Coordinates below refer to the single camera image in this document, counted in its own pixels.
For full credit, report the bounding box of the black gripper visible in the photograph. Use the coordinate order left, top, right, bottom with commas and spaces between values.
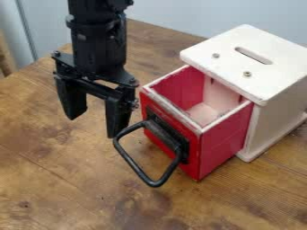
52, 17, 138, 138

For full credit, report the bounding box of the red wooden drawer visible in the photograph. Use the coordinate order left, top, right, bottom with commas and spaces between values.
138, 66, 253, 181

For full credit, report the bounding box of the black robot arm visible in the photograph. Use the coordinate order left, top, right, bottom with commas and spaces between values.
52, 0, 138, 137

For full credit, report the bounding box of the white wooden drawer cabinet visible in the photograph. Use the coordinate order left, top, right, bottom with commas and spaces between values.
180, 24, 307, 163

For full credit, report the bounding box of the wooden object at left edge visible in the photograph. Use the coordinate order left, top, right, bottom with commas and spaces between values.
0, 30, 17, 79

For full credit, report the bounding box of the black metal drawer handle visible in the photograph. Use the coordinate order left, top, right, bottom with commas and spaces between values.
112, 105, 190, 189

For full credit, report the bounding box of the grey vertical wall pipe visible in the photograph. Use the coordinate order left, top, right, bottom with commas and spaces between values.
16, 0, 38, 61

